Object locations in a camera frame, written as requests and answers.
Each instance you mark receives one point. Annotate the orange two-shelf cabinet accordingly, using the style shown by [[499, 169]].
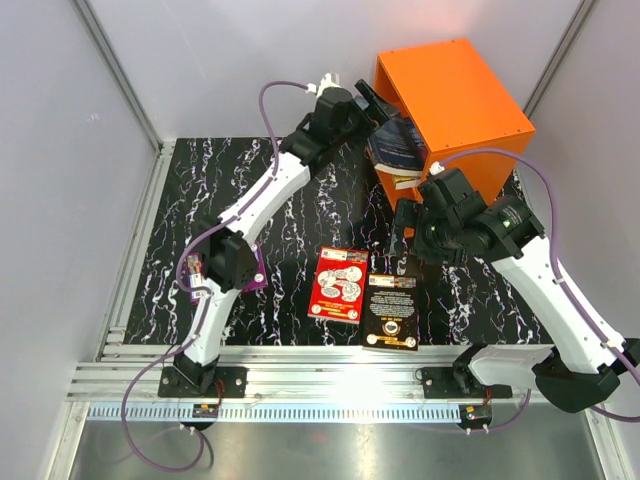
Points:
[[453, 98]]

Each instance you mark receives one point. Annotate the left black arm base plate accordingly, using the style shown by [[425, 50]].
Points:
[[225, 381]]

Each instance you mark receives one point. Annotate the black book gold text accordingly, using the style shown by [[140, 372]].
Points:
[[390, 314]]

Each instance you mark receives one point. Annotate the dark blue book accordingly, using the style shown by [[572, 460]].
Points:
[[378, 146]]

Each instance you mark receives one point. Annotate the white slotted cable duct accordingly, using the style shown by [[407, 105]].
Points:
[[276, 413]]

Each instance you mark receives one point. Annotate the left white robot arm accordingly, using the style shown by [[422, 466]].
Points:
[[219, 263]]

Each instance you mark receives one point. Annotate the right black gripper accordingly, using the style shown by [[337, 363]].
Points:
[[413, 214]]

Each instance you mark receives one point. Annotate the blue sunset Jane Eyre book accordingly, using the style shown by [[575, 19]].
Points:
[[402, 180]]

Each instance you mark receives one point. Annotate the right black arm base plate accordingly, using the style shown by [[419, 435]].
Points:
[[450, 382]]

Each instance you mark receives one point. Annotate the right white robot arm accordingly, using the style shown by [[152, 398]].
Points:
[[587, 357]]

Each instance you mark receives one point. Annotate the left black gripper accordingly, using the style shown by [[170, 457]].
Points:
[[384, 111]]

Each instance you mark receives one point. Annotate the red comic book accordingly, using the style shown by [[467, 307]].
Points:
[[338, 287]]

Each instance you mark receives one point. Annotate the purple treehouse book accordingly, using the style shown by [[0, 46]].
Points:
[[195, 271]]

